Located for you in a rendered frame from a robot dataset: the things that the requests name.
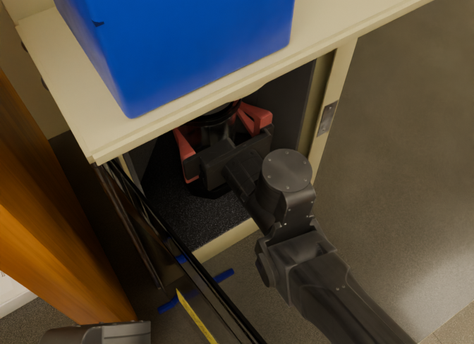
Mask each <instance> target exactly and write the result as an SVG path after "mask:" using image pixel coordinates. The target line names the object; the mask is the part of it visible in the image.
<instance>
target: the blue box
mask: <svg viewBox="0 0 474 344"><path fill-rule="evenodd" d="M54 3H55V5H56V8H57V10H58V11H59V13H60V14H61V16H62V18H63V19H64V21H65V22H66V24H67V26H68V27H69V29H70V30H71V32H72V33H73V35H74V36H75V38H76V39H77V41H78V43H79V44H80V46H81V47H82V49H83V51H84V52H85V54H86V55H87V57H88V58H89V60H90V61H91V63H92V65H93V66H94V67H95V69H96V71H97V72H98V74H99V76H100V77H101V79H102V80H103V82H104V84H105V85H106V86H107V88H108V90H109V91H110V93H111V94H112V96H113V98H114V99H115V100H116V102H117V104H118V105H119V107H120V108H121V110H122V112H123V113H124V114H125V116H126V117H128V118H130V119H132V118H137V117H138V116H141V115H143V114H145V113H147V112H149V111H151V110H154V109H156V108H158V107H160V106H162V105H164V104H166V103H169V102H171V101H173V100H175V99H177V98H179V97H182V96H183V95H185V94H187V93H189V92H192V91H193V90H196V89H198V88H200V87H202V86H204V85H206V84H209V83H211V82H213V81H215V80H217V79H219V78H222V77H224V76H225V75H228V74H229V73H232V72H234V71H236V70H238V69H240V68H242V67H244V66H246V65H248V64H251V63H253V62H255V61H257V60H259V59H261V58H264V57H266V56H268V55H270V54H272V53H274V52H276V51H278V50H280V49H283V48H284V47H286V46H288V44H289V42H290V37H291V27H292V21H293V11H294V6H295V0H54Z"/></svg>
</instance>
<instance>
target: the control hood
mask: <svg viewBox="0 0 474 344"><path fill-rule="evenodd" d="M431 1H433V0H295V6H294V11H293V21H292V27H291V37H290V42H289V44H288V46H286V47H284V48H283V49H280V50H278V51H276V52H274V53H272V54H270V55H268V56H266V57H264V58H261V59H259V60H257V61H255V62H253V63H251V64H248V65H246V66H244V67H242V68H240V69H238V70H236V71H234V72H232V73H229V74H228V75H225V76H224V77H222V78H219V79H217V80H215V81H213V82H211V83H209V84H206V85H204V86H202V87H200V88H198V89H196V90H193V91H192V92H189V93H187V94H185V95H183V96H182V97H179V98H177V99H175V100H173V101H171V102H169V103H166V104H164V105H162V106H160V107H158V108H156V109H154V110H151V111H149V112H147V113H145V114H143V115H141V116H138V117H137V118H132V119H130V118H128V117H126V116H125V114H124V113H123V112H122V110H121V108H120V107H119V105H118V104H117V102H116V100H115V99H114V98H113V96H112V94H111V93H110V91H109V90H108V88H107V86H106V85H105V84H104V82H103V80H102V79H101V77H100V76H99V74H98V72H97V71H96V69H95V67H94V66H93V65H92V63H91V61H90V60H89V58H88V57H87V55H86V54H85V52H84V51H83V49H82V47H81V46H80V44H79V43H78V41H77V39H76V38H75V36H74V35H73V33H72V32H71V30H70V29H69V27H68V26H67V24H66V22H65V21H64V19H63V18H62V16H61V14H60V13H59V11H58V10H57V8H56V7H53V8H49V9H47V10H45V11H42V12H39V13H36V14H34V15H31V16H28V17H26V18H23V19H20V20H18V23H19V25H17V26H15V29H16V30H17V32H18V34H19V35H20V38H21V39H22V41H23V43H24V45H25V47H26V49H27V50H28V52H29V54H30V56H31V58H32V60H33V61H34V63H35V65H36V66H37V69H38V71H39V73H40V74H41V76H42V77H41V81H42V85H43V86H44V88H45V89H46V90H48V91H50V92H51V95H52V96H53V98H54V100H55V102H56V103H57V105H58V107H59V109H60V111H61V112H62V114H63V117H64V118H65V119H66V122H67V124H68V126H69V127H70V129H71V131H72V133H73V134H74V136H75V138H76V140H77V141H78V144H79V145H80V148H81V149H82V151H83V153H84V155H85V156H86V158H87V160H88V162H89V163H90V164H91V163H93V162H96V164H97V165H98V166H99V165H101V164H103V163H106V162H108V161H110V160H112V159H114V158H116V157H118V156H120V155H122V154H124V153H126V152H128V151H130V150H132V149H134V148H136V147H138V146H140V145H142V144H144V143H146V142H148V141H150V140H152V139H154V138H156V137H158V136H160V135H162V134H164V133H166V132H168V131H170V130H172V129H174V128H177V127H179V126H180V125H183V124H184V123H187V122H188V121H191V120H193V119H194V118H197V117H198V116H201V115H203V114H204V113H207V112H208V111H211V110H212V109H215V108H217V107H218V106H221V105H222V104H225V103H227V102H229V101H231V100H232V99H235V98H236V97H239V96H241V95H243V94H245V93H247V92H249V91H251V90H253V89H255V88H257V87H259V86H261V85H263V84H265V83H267V82H269V81H271V80H273V79H275V78H277V77H279V76H281V75H283V74H285V73H287V72H289V71H291V70H293V69H295V68H297V67H299V66H301V65H303V64H305V63H307V62H309V61H312V60H314V59H316V58H318V57H320V56H322V55H324V54H326V53H328V52H330V51H332V50H334V49H336V48H338V47H340V46H342V45H344V44H346V43H348V42H350V41H352V40H354V39H356V38H358V37H360V36H362V35H364V34H366V33H368V32H370V31H372V30H374V29H376V28H378V27H381V26H383V25H385V24H387V23H389V22H391V21H393V20H395V19H397V18H399V17H401V16H403V15H405V14H407V13H409V12H411V11H413V10H415V9H417V8H419V7H421V6H423V5H425V4H427V3H429V2H431Z"/></svg>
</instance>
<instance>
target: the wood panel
mask: <svg viewBox="0 0 474 344"><path fill-rule="evenodd" d="M0 270H1V271H2V272H4V273H5V274H6V275H8V276H10V277H11V278H12V279H13V280H15V281H17V282H18V283H19V284H21V285H23V286H24V287H25V288H27V289H28V290H30V291H31V292H33V293H34V294H36V295H37V296H38V297H40V298H42V299H43V300H44V301H45V302H47V303H49V304H50V305H51V306H53V307H54V308H56V309H57V310H59V311H60V312H62V313H63V314H65V315H66V316H67V317H69V318H70V319H72V320H74V322H76V323H77V324H79V325H85V324H98V323H99V322H104V323H112V322H124V321H131V320H135V321H139V320H138V318H137V316H136V314H135V312H134V310H133V308H132V306H131V304H130V302H129V300H128V298H127V296H126V294H125V292H124V290H123V288H122V286H121V284H120V282H119V280H118V278H117V276H116V274H115V273H114V270H113V269H112V267H111V265H110V263H109V260H108V259H107V256H106V255H105V253H104V250H103V249H102V246H101V245H100V243H99V241H98V239H97V236H96V235H95V232H94V231H93V229H92V226H91V225H90V222H89V221H88V219H87V217H86V215H85V212H84V211H83V209H82V207H81V205H80V203H79V201H78V199H77V197H76V196H75V193H74V191H73V189H72V187H71V185H70V183H69V182H68V179H67V177H66V175H65V173H64V172H63V169H62V167H61V165H60V163H59V161H58V159H57V158H56V155H55V153H54V151H53V149H52V148H51V146H50V144H49V142H48V140H47V138H46V137H45V135H44V133H43V132H42V131H41V129H40V127H39V126H38V124H37V123H36V121H35V120H34V118H33V117H32V115H31V113H30V112H29V111H28V109H27V107H26V105H25V104H24V103H23V101H22V99H21V98H20V96H19V95H18V93H17V92H16V90H15V89H14V87H13V86H12V84H11V82H10V81H9V79H8V78H7V77H6V74H5V73H4V72H3V70H2V69H1V67H0Z"/></svg>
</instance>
